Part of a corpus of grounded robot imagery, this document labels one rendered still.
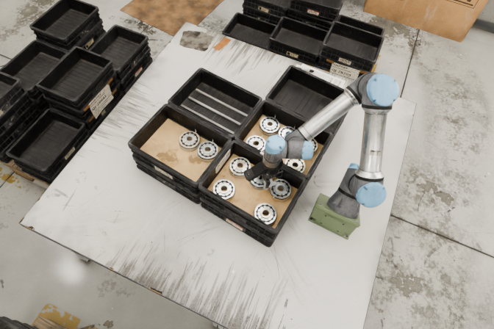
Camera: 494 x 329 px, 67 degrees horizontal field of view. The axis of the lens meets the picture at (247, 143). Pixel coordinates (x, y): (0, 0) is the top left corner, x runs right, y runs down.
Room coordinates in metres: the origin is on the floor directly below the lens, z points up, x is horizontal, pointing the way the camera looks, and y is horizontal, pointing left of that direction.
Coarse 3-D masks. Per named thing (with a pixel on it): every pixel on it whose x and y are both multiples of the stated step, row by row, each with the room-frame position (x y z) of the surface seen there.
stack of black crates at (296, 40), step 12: (288, 24) 2.47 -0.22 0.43; (300, 24) 2.45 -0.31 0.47; (276, 36) 2.38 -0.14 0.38; (288, 36) 2.40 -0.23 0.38; (300, 36) 2.41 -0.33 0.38; (312, 36) 2.41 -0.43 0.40; (324, 36) 2.38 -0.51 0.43; (276, 48) 2.21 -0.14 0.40; (288, 48) 2.18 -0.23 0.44; (300, 48) 2.15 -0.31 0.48; (312, 48) 2.28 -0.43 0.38; (300, 60) 2.14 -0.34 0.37; (312, 60) 2.12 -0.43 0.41
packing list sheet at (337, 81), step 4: (296, 64) 1.76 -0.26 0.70; (308, 68) 1.73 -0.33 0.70; (312, 68) 1.74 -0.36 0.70; (308, 72) 1.70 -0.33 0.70; (316, 72) 1.71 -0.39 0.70; (320, 72) 1.71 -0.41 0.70; (320, 76) 1.67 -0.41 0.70; (324, 76) 1.68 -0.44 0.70; (328, 76) 1.68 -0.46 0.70; (332, 76) 1.69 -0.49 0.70; (328, 80) 1.65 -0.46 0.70; (332, 80) 1.65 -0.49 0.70; (336, 80) 1.66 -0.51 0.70; (340, 80) 1.66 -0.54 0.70; (336, 84) 1.62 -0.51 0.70; (340, 84) 1.63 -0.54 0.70
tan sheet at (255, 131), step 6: (258, 120) 1.18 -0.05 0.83; (258, 126) 1.14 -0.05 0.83; (282, 126) 1.16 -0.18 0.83; (252, 132) 1.10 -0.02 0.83; (258, 132) 1.10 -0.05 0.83; (246, 138) 1.06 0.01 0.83; (264, 138) 1.07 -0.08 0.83; (318, 144) 1.07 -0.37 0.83; (318, 150) 1.04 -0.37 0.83; (312, 156) 0.99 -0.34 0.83; (306, 162) 0.95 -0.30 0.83; (312, 162) 0.96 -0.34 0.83; (306, 168) 0.92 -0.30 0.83; (306, 174) 0.89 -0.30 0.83
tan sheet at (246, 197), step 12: (228, 168) 0.87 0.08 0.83; (216, 180) 0.80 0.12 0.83; (240, 180) 0.81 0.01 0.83; (240, 192) 0.75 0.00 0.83; (252, 192) 0.76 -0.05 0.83; (264, 192) 0.76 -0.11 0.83; (240, 204) 0.69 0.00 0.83; (252, 204) 0.70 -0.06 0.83; (276, 204) 0.71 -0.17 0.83; (288, 204) 0.72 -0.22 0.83
